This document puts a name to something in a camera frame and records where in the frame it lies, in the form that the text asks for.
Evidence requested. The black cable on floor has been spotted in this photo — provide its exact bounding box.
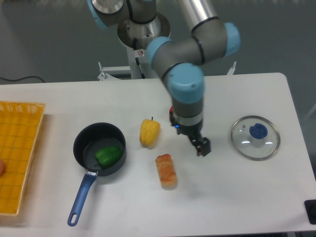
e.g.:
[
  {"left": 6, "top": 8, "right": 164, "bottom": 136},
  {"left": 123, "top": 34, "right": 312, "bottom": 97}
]
[{"left": 0, "top": 76, "right": 45, "bottom": 83}]

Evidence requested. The black device at edge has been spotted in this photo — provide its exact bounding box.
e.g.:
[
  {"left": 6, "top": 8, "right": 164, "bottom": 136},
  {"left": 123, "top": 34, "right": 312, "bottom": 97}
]
[{"left": 304, "top": 199, "right": 316, "bottom": 225}]

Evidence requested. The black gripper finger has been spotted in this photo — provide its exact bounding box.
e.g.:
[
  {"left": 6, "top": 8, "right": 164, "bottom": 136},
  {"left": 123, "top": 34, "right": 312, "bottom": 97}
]
[{"left": 192, "top": 137, "right": 211, "bottom": 157}]

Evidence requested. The black pot blue handle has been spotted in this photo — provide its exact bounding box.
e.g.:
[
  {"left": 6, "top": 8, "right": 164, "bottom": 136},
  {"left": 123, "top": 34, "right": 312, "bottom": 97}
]
[{"left": 67, "top": 122, "right": 126, "bottom": 227}]

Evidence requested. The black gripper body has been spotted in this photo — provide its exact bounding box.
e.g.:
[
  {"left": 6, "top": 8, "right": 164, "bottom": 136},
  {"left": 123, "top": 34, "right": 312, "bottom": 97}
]
[{"left": 169, "top": 109, "right": 203, "bottom": 143}]

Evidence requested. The green bell pepper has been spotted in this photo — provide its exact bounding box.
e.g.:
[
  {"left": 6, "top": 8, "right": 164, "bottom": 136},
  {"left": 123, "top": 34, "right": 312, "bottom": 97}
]
[{"left": 94, "top": 146, "right": 123, "bottom": 169}]

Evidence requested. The bread loaf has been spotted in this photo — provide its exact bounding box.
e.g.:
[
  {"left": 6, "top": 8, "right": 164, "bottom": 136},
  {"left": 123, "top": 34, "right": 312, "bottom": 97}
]
[{"left": 156, "top": 154, "right": 177, "bottom": 188}]

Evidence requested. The yellow woven basket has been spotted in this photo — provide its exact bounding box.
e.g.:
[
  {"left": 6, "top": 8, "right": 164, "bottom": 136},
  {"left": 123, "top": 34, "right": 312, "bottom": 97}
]
[{"left": 0, "top": 101, "right": 45, "bottom": 216}]

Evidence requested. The yellow bell pepper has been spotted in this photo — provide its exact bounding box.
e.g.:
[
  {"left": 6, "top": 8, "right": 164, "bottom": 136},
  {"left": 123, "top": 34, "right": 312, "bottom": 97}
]
[{"left": 139, "top": 117, "right": 161, "bottom": 148}]

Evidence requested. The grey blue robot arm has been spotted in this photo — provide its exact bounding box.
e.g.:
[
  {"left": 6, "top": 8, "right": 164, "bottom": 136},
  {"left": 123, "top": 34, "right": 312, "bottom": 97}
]
[{"left": 87, "top": 0, "right": 240, "bottom": 156}]

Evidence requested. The orange round object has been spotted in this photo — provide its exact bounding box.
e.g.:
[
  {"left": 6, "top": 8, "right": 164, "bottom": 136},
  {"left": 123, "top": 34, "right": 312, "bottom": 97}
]
[{"left": 0, "top": 159, "right": 5, "bottom": 176}]

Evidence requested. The glass lid blue knob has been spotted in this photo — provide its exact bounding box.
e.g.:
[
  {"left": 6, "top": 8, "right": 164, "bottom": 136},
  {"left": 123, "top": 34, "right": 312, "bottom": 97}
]
[{"left": 230, "top": 115, "right": 280, "bottom": 161}]

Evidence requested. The red bell pepper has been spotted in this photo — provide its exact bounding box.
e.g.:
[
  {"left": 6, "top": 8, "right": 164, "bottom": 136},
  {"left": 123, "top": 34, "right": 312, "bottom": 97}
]
[{"left": 169, "top": 106, "right": 173, "bottom": 116}]

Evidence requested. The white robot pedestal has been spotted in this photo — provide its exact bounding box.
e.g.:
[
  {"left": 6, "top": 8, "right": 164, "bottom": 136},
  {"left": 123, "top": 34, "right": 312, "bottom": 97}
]
[{"left": 98, "top": 12, "right": 240, "bottom": 80}]

